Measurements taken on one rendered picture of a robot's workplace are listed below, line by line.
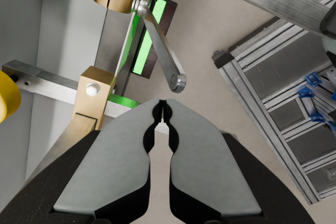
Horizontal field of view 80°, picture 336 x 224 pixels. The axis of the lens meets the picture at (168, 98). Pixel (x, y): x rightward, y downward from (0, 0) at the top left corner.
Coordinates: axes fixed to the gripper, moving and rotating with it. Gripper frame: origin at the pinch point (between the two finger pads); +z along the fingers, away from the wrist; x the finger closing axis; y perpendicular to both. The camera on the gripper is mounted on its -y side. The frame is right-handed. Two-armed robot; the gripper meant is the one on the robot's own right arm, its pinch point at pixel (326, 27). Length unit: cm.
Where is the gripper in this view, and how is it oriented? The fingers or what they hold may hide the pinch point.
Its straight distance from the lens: 38.7
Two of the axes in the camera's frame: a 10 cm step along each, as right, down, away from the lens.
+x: 3.7, -8.2, -4.3
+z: 0.1, -4.6, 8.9
